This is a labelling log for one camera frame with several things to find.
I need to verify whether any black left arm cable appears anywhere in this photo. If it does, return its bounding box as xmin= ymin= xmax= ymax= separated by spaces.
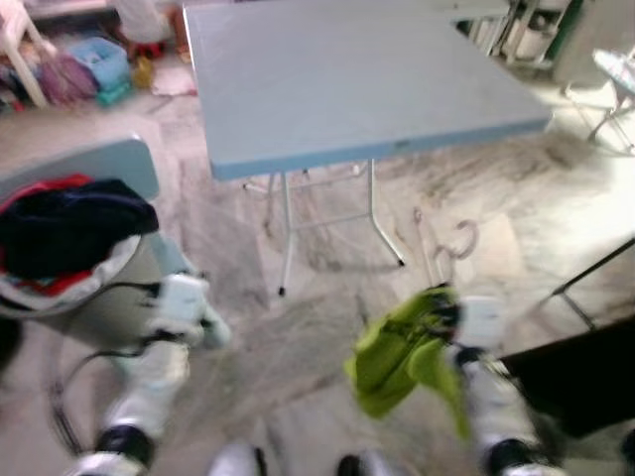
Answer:
xmin=50 ymin=283 xmax=165 ymax=457

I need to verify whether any white cloth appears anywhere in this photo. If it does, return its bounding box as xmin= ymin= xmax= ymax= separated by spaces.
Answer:
xmin=0 ymin=238 xmax=140 ymax=318

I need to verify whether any white plastic chair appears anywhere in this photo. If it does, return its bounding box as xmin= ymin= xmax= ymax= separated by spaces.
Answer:
xmin=0 ymin=0 xmax=51 ymax=108

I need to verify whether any blue plastic basket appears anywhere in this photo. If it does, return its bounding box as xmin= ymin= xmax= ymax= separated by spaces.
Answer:
xmin=69 ymin=38 xmax=132 ymax=105

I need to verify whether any black garment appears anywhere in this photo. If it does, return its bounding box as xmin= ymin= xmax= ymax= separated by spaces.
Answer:
xmin=496 ymin=317 xmax=635 ymax=437

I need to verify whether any red garment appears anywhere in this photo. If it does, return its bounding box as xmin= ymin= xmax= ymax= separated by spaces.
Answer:
xmin=0 ymin=174 xmax=95 ymax=298

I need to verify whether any silver right robot leg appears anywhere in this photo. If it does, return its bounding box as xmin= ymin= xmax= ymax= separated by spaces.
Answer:
xmin=337 ymin=451 xmax=398 ymax=476

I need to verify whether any light blue folding table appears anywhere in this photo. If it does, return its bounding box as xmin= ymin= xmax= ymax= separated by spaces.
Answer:
xmin=184 ymin=0 xmax=554 ymax=297

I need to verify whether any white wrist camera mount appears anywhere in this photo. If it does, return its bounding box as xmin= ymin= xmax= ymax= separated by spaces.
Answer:
xmin=454 ymin=296 xmax=505 ymax=350
xmin=149 ymin=275 xmax=211 ymax=343

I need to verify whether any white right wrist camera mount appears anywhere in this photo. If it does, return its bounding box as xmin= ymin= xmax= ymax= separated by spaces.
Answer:
xmin=454 ymin=296 xmax=505 ymax=350

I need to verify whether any silver left robot leg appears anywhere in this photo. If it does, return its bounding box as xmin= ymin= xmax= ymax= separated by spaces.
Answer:
xmin=208 ymin=441 xmax=267 ymax=476

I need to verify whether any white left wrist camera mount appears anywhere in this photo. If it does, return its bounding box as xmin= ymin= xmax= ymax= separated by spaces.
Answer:
xmin=149 ymin=275 xmax=211 ymax=343

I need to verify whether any yellow toy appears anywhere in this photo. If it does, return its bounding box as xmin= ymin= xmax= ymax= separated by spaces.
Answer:
xmin=134 ymin=55 xmax=156 ymax=90

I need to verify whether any white frame baby bouncer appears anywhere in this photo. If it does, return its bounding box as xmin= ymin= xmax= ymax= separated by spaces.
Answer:
xmin=566 ymin=48 xmax=635 ymax=155

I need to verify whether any silver robot leg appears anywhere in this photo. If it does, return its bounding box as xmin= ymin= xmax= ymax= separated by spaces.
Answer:
xmin=337 ymin=451 xmax=398 ymax=476
xmin=208 ymin=441 xmax=267 ymax=476

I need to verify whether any purple cloth bundle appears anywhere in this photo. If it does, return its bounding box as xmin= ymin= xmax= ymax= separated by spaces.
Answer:
xmin=40 ymin=55 xmax=95 ymax=105

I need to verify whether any lime green t-shirt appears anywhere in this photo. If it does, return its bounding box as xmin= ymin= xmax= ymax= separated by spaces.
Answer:
xmin=344 ymin=286 xmax=472 ymax=437

